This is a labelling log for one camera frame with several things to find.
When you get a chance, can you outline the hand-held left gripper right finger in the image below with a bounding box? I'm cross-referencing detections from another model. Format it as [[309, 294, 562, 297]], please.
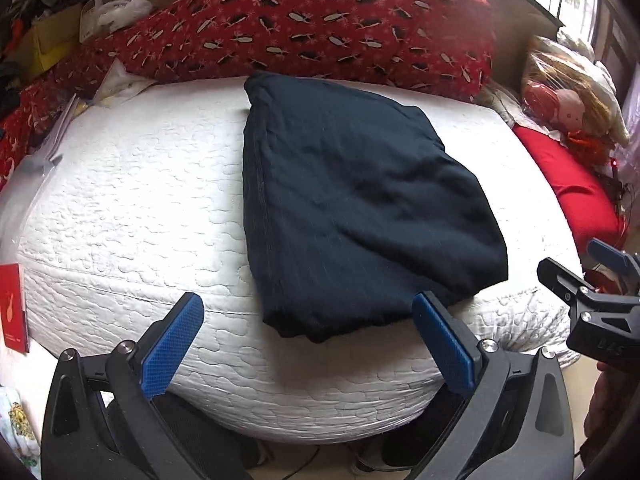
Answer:
[[410, 290, 574, 480]]

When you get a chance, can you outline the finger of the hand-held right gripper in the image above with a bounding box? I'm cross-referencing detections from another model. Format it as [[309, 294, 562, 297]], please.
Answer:
[[587, 238, 640, 286], [537, 257, 599, 307]]

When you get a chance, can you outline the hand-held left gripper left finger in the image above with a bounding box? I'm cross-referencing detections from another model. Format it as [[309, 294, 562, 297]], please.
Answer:
[[41, 292, 216, 480]]

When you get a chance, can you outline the dark navy garment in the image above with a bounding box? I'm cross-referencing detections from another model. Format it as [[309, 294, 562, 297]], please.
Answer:
[[242, 71, 510, 345]]

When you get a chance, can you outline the person's right forearm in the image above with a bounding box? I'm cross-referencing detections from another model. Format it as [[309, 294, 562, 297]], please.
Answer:
[[584, 360, 640, 480]]

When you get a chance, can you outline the red pillow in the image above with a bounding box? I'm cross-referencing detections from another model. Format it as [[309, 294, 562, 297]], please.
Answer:
[[512, 125, 626, 262]]

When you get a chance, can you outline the white quilted mattress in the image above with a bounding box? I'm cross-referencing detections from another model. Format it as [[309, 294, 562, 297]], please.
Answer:
[[12, 76, 584, 445]]

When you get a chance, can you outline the blond doll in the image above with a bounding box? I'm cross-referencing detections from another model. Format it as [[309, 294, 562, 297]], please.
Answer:
[[520, 35, 632, 162]]

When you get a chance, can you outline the red flat box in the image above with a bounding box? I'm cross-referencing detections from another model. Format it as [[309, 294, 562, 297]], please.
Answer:
[[0, 262, 32, 354]]

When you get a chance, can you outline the floral cloth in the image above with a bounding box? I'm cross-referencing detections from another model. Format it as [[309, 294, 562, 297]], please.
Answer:
[[0, 385, 44, 480]]

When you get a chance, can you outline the clear plastic packet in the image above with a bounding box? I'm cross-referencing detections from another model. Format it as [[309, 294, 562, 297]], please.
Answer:
[[92, 57, 159, 109]]

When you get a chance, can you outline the yellow cardboard box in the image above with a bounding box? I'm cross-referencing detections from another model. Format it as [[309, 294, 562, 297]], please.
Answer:
[[20, 2, 84, 77]]

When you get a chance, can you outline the white plastic bag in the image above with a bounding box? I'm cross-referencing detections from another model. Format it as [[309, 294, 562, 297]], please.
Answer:
[[79, 0, 154, 44]]

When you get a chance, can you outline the red printed blanket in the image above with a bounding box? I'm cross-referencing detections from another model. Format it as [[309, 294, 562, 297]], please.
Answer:
[[0, 0, 497, 192]]

